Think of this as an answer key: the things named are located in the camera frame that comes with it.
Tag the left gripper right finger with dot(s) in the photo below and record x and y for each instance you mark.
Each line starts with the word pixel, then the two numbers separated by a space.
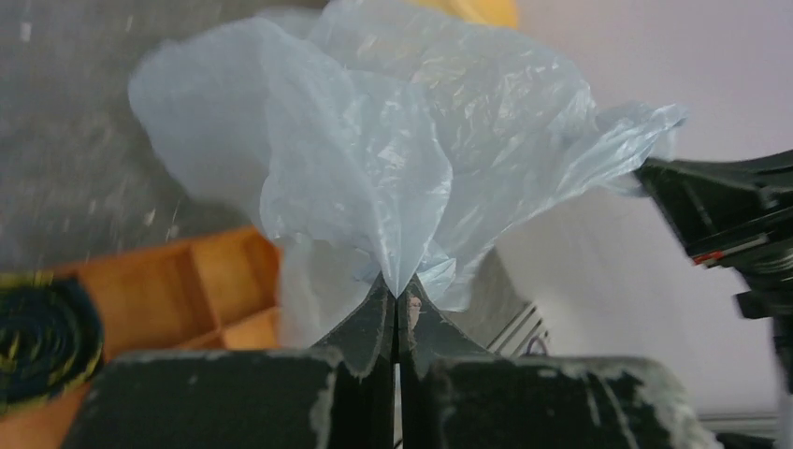
pixel 456 394

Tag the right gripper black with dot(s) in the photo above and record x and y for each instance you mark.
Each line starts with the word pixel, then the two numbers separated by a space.
pixel 732 215

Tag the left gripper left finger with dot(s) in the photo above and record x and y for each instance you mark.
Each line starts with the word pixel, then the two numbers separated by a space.
pixel 338 393

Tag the light blue plastic trash bag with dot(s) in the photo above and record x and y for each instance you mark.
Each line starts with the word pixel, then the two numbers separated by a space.
pixel 380 139

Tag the yellow round trash bin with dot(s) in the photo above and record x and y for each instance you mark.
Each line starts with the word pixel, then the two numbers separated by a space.
pixel 503 13

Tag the orange compartment tray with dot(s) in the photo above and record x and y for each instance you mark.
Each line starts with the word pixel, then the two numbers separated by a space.
pixel 217 292

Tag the aluminium frame rail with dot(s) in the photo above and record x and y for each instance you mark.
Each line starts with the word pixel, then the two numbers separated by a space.
pixel 525 334

